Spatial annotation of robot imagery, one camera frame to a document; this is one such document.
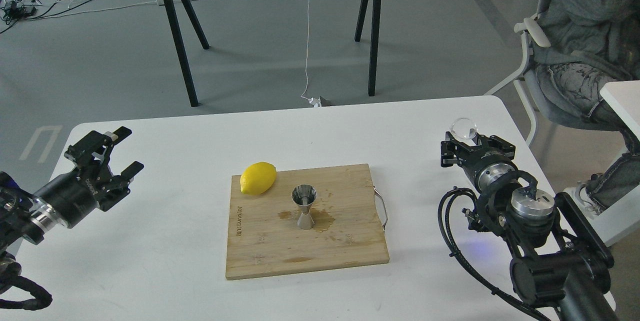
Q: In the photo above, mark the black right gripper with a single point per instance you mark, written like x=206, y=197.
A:
x=484, y=163

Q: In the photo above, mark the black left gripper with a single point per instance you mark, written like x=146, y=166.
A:
x=70, y=197

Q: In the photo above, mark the small clear glass cup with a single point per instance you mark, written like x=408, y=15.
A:
x=463, y=128

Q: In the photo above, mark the steel jigger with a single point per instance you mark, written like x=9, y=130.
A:
x=303, y=196

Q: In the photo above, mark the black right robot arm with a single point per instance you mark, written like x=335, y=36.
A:
x=558, y=259

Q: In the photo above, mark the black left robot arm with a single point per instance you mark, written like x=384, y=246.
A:
x=16, y=227

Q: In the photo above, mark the white office chair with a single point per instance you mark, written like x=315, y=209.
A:
x=525, y=81

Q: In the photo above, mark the yellow lemon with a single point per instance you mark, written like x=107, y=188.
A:
x=257, y=178

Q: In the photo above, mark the wooden cutting board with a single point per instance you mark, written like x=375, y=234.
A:
x=264, y=240

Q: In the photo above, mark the person in grey hoodie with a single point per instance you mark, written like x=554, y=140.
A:
x=593, y=43

